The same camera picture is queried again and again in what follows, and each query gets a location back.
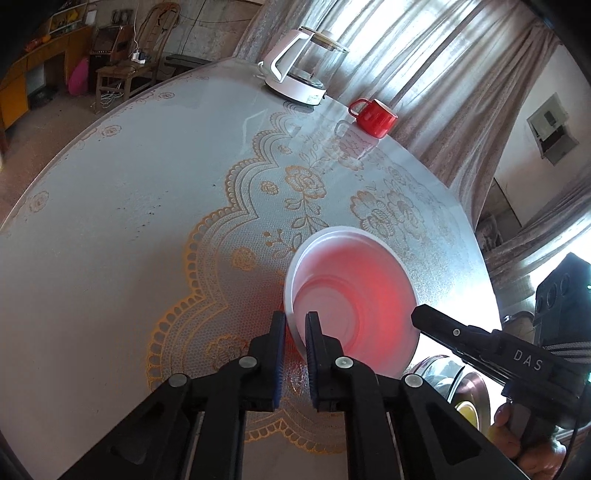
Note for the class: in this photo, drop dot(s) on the white glass electric kettle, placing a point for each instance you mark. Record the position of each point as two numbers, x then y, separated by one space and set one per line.
295 78

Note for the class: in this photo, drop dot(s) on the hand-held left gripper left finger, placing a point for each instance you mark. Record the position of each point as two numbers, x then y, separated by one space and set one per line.
277 360

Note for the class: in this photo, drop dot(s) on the grey wall electrical panel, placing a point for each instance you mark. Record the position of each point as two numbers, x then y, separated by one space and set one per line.
551 129

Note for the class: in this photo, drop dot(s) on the narrow grey window curtain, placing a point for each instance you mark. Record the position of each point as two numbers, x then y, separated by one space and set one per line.
549 230

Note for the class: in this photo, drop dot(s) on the white power strip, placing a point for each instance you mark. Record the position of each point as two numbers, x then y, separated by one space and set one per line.
140 57

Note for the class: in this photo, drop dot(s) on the dark low bench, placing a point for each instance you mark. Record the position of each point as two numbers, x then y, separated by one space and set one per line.
184 61

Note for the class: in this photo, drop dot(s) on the person's right hand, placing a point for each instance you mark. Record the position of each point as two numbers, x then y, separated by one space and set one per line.
540 461

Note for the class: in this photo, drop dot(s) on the wooden display shelf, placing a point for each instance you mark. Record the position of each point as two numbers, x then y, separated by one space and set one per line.
87 16

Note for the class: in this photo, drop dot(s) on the stainless steel bowl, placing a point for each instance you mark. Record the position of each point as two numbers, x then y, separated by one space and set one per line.
471 392

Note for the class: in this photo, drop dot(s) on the red plastic bowl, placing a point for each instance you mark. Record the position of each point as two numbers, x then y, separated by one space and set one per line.
360 295

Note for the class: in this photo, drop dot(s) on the pink plastic object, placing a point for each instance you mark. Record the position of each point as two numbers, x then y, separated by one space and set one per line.
78 76

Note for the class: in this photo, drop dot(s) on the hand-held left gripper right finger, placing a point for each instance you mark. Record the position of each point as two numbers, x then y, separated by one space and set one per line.
310 360

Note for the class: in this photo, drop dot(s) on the yellow wooden desk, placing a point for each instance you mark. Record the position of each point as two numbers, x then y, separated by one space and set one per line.
55 53

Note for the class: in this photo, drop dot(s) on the brown speaker box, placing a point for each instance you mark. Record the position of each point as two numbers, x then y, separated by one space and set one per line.
111 41

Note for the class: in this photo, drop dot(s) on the wide grey window curtain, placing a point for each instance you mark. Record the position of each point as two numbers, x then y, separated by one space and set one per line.
438 69

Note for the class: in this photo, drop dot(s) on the wooden chair with curved back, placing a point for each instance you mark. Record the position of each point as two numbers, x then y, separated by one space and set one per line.
120 74

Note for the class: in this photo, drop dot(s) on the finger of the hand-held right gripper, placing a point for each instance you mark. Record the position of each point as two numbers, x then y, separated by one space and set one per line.
452 334

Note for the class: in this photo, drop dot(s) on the yellow plastic bowl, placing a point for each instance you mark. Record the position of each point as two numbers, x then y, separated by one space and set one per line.
466 413

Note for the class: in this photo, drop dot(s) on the red mug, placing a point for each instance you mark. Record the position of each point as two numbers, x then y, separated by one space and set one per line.
376 121

